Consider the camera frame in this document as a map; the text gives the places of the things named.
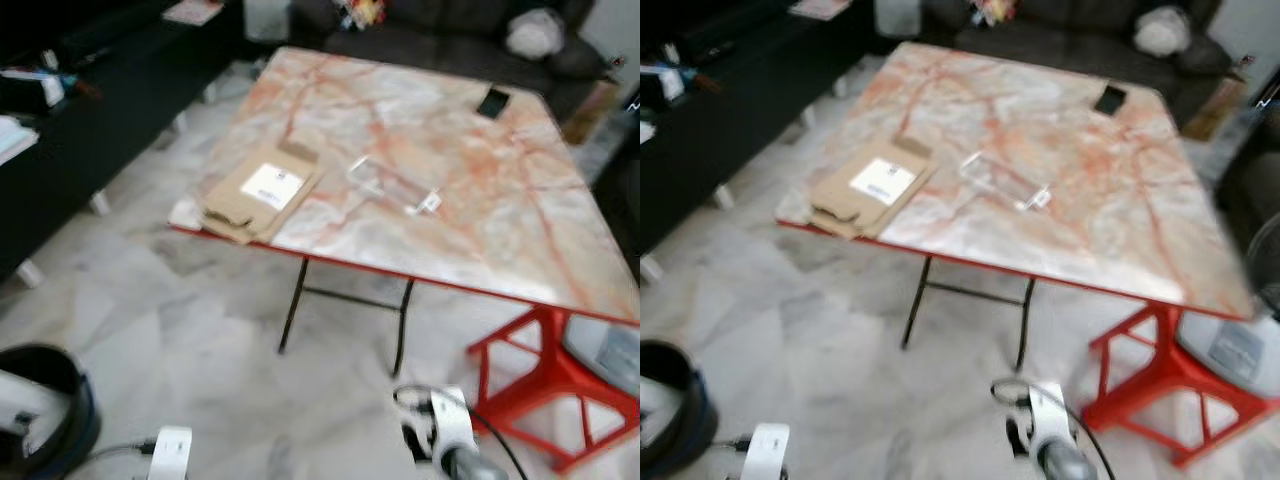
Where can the clear plastic tray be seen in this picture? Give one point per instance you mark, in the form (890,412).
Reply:
(1005,182)
(395,185)

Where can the white shipping label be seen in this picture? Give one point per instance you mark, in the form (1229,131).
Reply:
(272,185)
(882,181)

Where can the flattened brown cardboard box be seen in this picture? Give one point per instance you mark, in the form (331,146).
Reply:
(840,205)
(235,205)

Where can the small black stand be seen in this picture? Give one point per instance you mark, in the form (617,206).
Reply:
(493,103)
(1110,100)

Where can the dark grey sofa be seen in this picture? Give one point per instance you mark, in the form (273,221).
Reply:
(440,45)
(1070,40)

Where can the grey Totoro plush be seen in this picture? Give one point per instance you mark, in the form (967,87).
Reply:
(535,34)
(1162,32)

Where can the black low cabinet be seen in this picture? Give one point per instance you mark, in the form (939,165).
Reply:
(740,120)
(110,130)

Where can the colourful plush toys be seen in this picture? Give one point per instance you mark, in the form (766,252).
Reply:
(362,12)
(988,10)

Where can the white lace cloth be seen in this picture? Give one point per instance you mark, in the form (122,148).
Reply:
(266,18)
(900,16)

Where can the white red magazine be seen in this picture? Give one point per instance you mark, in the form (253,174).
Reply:
(820,8)
(193,11)

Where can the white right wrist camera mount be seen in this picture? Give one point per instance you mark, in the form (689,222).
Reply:
(1052,415)
(452,420)

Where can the marble top table red frame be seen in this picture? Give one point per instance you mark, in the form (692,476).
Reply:
(1100,200)
(460,200)

